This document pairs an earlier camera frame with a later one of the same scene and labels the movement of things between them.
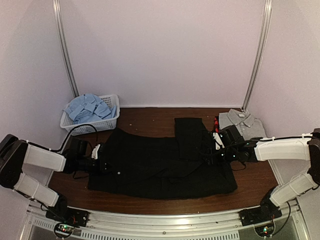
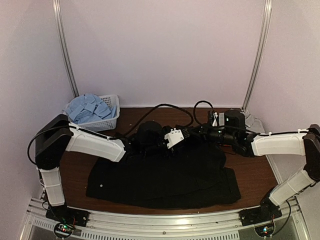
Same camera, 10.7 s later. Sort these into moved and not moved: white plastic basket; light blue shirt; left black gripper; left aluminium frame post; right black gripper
Moved: right black gripper; left black gripper
Not moved: light blue shirt; left aluminium frame post; white plastic basket
